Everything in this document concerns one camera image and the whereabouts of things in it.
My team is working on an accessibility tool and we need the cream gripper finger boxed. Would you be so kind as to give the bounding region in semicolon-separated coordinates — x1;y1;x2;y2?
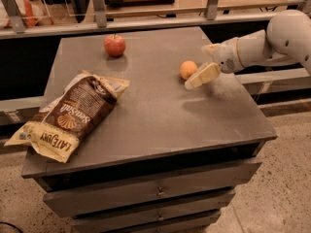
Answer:
185;63;221;90
201;44;220;57

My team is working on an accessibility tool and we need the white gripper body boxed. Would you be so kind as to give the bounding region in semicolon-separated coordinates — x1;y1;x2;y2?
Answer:
213;38;244;74

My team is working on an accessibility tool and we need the orange fruit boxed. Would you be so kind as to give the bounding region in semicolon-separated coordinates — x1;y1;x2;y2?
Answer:
179;60;197;81

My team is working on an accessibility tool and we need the brown chip bag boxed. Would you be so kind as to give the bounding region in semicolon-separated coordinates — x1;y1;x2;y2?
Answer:
5;71;130;163

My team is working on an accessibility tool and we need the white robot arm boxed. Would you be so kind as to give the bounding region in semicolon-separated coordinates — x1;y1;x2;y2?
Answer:
185;10;311;90

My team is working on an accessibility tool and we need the orange white bag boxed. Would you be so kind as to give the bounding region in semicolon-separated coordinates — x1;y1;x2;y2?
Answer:
0;0;45;28

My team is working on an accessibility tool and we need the red apple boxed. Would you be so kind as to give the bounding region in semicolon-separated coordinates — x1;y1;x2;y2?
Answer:
104;34;126;57

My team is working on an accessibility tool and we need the grey drawer cabinet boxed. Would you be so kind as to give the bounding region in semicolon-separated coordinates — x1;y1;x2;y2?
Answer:
22;27;276;223

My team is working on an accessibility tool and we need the middle drawer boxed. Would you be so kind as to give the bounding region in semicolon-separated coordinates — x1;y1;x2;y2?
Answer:
72;189;235;233

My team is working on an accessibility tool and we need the drawer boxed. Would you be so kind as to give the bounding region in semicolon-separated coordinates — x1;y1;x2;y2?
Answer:
106;210;222;233
72;189;235;233
44;157;261;217

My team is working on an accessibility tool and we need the bottom drawer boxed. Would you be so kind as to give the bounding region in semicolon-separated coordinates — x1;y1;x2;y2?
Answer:
106;210;222;233

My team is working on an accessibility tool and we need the top drawer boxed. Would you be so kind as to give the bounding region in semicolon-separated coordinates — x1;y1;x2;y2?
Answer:
44;157;261;217

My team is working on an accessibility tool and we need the metal railing frame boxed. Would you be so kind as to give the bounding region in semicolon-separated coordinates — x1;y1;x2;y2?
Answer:
0;0;310;39

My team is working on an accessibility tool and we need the black floor cable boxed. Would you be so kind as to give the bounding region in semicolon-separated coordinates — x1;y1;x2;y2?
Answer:
0;221;24;233

